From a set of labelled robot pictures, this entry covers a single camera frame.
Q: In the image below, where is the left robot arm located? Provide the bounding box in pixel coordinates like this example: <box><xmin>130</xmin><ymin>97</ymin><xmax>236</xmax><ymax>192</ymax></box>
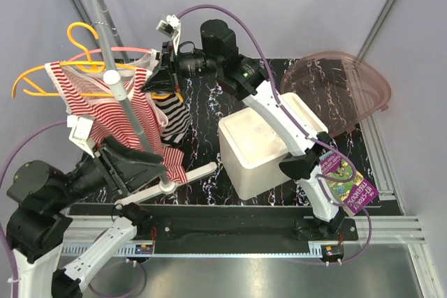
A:
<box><xmin>6</xmin><ymin>137</ymin><xmax>166</xmax><ymax>297</ymax></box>

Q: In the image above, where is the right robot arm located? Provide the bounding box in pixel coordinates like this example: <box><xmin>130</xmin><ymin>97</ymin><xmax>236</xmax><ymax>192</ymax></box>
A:
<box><xmin>142</xmin><ymin>15</ymin><xmax>346</xmax><ymax>240</ymax></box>

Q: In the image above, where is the white foam box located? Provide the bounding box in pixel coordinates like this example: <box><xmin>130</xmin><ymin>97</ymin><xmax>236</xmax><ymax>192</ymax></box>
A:
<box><xmin>219</xmin><ymin>94</ymin><xmax>314</xmax><ymax>200</ymax></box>

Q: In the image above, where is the white clothes rack base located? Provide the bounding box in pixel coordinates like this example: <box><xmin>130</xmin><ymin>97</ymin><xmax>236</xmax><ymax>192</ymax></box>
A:
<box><xmin>115</xmin><ymin>162</ymin><xmax>217</xmax><ymax>206</ymax></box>

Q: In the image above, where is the purple children's book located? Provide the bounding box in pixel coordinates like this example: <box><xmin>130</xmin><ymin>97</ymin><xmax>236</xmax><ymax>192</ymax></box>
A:
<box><xmin>320</xmin><ymin>151</ymin><xmax>379</xmax><ymax>216</ymax></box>

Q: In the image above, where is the pink plastic hanger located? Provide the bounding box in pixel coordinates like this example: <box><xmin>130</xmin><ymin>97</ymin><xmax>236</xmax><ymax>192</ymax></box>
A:
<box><xmin>60</xmin><ymin>47</ymin><xmax>161</xmax><ymax>73</ymax></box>

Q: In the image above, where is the grey clothes rack pole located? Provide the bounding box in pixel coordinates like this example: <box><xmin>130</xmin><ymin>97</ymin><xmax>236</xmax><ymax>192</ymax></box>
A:
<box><xmin>78</xmin><ymin>0</ymin><xmax>175</xmax><ymax>191</ymax></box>

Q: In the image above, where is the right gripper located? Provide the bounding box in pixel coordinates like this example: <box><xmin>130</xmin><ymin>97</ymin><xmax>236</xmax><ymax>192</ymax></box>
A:
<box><xmin>140</xmin><ymin>42</ymin><xmax>220</xmax><ymax>96</ymax></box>

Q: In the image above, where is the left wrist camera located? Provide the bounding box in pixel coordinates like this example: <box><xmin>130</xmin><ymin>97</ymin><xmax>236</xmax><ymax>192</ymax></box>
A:
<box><xmin>67</xmin><ymin>114</ymin><xmax>96</xmax><ymax>158</ymax></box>

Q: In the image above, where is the aluminium frame rail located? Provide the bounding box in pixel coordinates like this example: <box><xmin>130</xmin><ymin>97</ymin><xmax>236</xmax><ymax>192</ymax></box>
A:
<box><xmin>64</xmin><ymin>117</ymin><xmax>425</xmax><ymax>258</ymax></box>

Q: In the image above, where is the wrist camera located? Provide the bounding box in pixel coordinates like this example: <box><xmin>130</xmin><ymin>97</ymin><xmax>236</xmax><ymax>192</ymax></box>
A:
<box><xmin>156</xmin><ymin>15</ymin><xmax>181</xmax><ymax>53</ymax></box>
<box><xmin>67</xmin><ymin>114</ymin><xmax>96</xmax><ymax>158</ymax></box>

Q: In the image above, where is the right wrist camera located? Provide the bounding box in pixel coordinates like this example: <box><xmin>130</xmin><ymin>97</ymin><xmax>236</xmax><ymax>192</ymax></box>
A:
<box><xmin>156</xmin><ymin>15</ymin><xmax>181</xmax><ymax>53</ymax></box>

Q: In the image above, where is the black white striped tank top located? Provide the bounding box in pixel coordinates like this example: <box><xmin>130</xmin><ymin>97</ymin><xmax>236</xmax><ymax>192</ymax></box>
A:
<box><xmin>153</xmin><ymin>94</ymin><xmax>192</xmax><ymax>146</ymax></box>

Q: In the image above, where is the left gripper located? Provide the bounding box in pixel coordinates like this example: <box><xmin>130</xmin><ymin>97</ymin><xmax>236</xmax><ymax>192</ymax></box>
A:
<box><xmin>51</xmin><ymin>132</ymin><xmax>169</xmax><ymax>208</ymax></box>

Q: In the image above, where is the red white striped tank top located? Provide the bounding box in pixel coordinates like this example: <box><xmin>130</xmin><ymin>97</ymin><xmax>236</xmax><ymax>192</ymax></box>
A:
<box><xmin>61</xmin><ymin>69</ymin><xmax>186</xmax><ymax>183</ymax></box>

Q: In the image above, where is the yellow plastic hanger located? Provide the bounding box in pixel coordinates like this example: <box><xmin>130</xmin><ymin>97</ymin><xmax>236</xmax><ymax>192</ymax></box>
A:
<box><xmin>12</xmin><ymin>22</ymin><xmax>168</xmax><ymax>100</ymax></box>

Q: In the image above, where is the black marble pattern mat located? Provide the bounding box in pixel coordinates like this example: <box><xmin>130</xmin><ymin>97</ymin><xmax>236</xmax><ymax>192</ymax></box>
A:
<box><xmin>68</xmin><ymin>57</ymin><xmax>402</xmax><ymax>217</ymax></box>

